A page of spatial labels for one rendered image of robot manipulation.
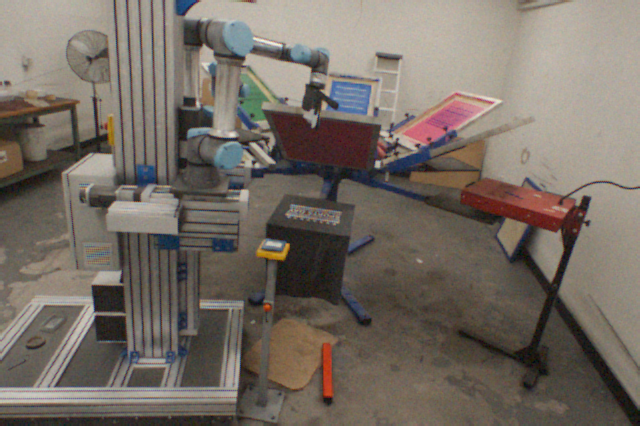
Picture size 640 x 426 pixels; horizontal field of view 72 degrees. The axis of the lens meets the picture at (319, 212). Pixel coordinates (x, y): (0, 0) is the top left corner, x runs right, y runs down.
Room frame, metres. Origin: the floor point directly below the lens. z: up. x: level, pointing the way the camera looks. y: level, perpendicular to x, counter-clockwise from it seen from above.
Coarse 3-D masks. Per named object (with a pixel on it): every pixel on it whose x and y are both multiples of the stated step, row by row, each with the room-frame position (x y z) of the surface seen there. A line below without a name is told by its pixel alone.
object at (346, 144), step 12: (324, 132) 2.29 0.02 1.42; (336, 132) 2.27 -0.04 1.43; (348, 132) 2.24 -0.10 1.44; (360, 132) 2.22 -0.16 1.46; (324, 144) 2.44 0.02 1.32; (336, 144) 2.42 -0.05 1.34; (348, 144) 2.39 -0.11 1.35; (360, 144) 2.36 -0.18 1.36; (336, 156) 2.60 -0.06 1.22; (348, 156) 2.57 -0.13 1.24; (360, 156) 2.54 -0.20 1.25; (360, 168) 2.73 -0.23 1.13
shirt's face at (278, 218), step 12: (288, 204) 2.41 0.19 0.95; (300, 204) 2.43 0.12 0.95; (312, 204) 2.46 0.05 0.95; (324, 204) 2.48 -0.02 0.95; (336, 204) 2.50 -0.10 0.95; (348, 204) 2.53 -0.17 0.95; (276, 216) 2.21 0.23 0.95; (348, 216) 2.33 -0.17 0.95; (312, 228) 2.10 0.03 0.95; (324, 228) 2.12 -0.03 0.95; (336, 228) 2.14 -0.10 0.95; (348, 228) 2.16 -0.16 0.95
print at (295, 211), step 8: (296, 208) 2.36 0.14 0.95; (304, 208) 2.38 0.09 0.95; (312, 208) 2.39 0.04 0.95; (288, 216) 2.23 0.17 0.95; (296, 216) 2.24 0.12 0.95; (304, 216) 2.25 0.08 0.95; (312, 216) 2.27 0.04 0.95; (320, 216) 2.28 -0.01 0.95; (328, 216) 2.30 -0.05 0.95; (336, 216) 2.31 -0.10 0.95; (336, 224) 2.19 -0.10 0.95
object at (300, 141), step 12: (276, 120) 2.25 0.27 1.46; (288, 120) 2.22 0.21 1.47; (300, 120) 2.20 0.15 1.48; (288, 132) 2.37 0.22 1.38; (300, 132) 2.34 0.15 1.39; (312, 132) 2.32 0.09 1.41; (288, 144) 2.54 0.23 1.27; (300, 144) 2.51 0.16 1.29; (312, 144) 2.48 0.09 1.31; (288, 156) 2.75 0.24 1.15; (300, 156) 2.71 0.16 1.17; (312, 156) 2.67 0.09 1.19; (324, 156) 2.64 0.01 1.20
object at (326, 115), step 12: (264, 108) 2.15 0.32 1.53; (276, 108) 2.15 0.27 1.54; (288, 108) 2.15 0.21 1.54; (300, 108) 2.14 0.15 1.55; (324, 120) 2.15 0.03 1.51; (336, 120) 2.13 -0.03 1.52; (348, 120) 2.11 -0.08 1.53; (360, 120) 2.11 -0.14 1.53; (372, 120) 2.11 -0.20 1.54; (276, 132) 2.40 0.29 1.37; (372, 132) 2.19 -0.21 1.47; (372, 144) 2.34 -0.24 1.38; (372, 156) 2.50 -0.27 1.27; (348, 168) 2.77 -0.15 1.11
